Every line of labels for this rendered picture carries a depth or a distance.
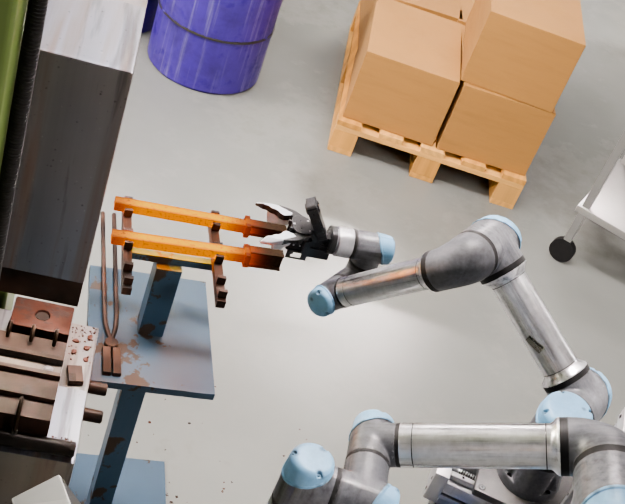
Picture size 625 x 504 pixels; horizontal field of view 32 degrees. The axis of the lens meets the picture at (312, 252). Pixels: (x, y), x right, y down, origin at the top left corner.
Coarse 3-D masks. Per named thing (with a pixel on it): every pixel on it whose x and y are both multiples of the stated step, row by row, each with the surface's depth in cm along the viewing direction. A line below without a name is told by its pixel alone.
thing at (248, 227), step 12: (120, 204) 255; (132, 204) 256; (144, 204) 258; (156, 204) 259; (156, 216) 258; (168, 216) 259; (180, 216) 259; (192, 216) 260; (204, 216) 261; (216, 216) 263; (228, 216) 264; (228, 228) 263; (240, 228) 263; (252, 228) 265; (264, 228) 264; (276, 228) 265
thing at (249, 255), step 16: (112, 240) 246; (144, 240) 247; (160, 240) 249; (176, 240) 251; (192, 240) 253; (208, 256) 253; (224, 256) 253; (240, 256) 254; (256, 256) 256; (272, 256) 256
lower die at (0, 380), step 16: (0, 336) 214; (16, 336) 215; (32, 352) 212; (48, 352) 214; (64, 352) 216; (0, 368) 208; (16, 368) 208; (32, 368) 209; (0, 384) 205; (16, 384) 206; (32, 384) 207; (48, 384) 208; (0, 400) 203; (16, 400) 204; (32, 400) 205; (48, 400) 206; (0, 416) 202; (32, 416) 202; (48, 416) 204; (32, 432) 204
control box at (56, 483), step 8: (48, 480) 166; (56, 480) 166; (64, 480) 167; (32, 488) 166; (40, 488) 166; (48, 488) 165; (56, 488) 165; (64, 488) 165; (16, 496) 166; (24, 496) 165; (32, 496) 165; (40, 496) 165; (48, 496) 165; (56, 496) 164; (64, 496) 164; (72, 496) 168
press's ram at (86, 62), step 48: (48, 0) 162; (96, 0) 166; (144, 0) 171; (48, 48) 151; (96, 48) 155; (48, 96) 155; (96, 96) 155; (48, 144) 160; (96, 144) 160; (48, 192) 165; (96, 192) 165; (48, 240) 171
